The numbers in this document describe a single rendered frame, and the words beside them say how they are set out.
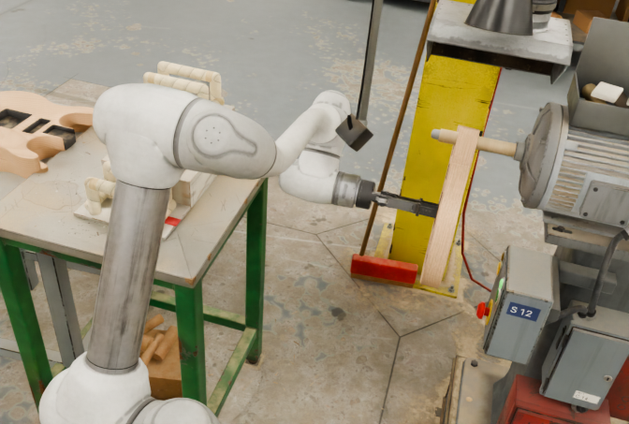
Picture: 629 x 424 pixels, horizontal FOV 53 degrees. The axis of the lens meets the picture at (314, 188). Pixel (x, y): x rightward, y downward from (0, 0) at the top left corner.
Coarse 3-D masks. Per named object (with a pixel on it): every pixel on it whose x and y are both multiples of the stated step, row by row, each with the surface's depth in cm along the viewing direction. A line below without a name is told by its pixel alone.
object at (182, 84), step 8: (152, 80) 176; (160, 80) 175; (168, 80) 175; (176, 80) 174; (184, 80) 174; (176, 88) 175; (184, 88) 174; (192, 88) 173; (200, 88) 173; (208, 88) 174
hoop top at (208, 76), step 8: (160, 64) 183; (168, 64) 183; (176, 64) 183; (168, 72) 183; (176, 72) 182; (184, 72) 181; (192, 72) 181; (200, 72) 180; (208, 72) 180; (216, 72) 180; (208, 80) 181
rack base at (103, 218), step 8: (104, 200) 171; (80, 208) 168; (104, 208) 169; (176, 208) 171; (184, 208) 171; (80, 216) 166; (88, 216) 165; (96, 216) 166; (104, 216) 166; (176, 216) 168; (104, 224) 165; (168, 232) 163
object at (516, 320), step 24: (504, 264) 137; (528, 264) 135; (504, 288) 130; (528, 288) 129; (552, 288) 130; (504, 312) 131; (528, 312) 129; (576, 312) 147; (504, 336) 135; (528, 336) 133; (528, 360) 137
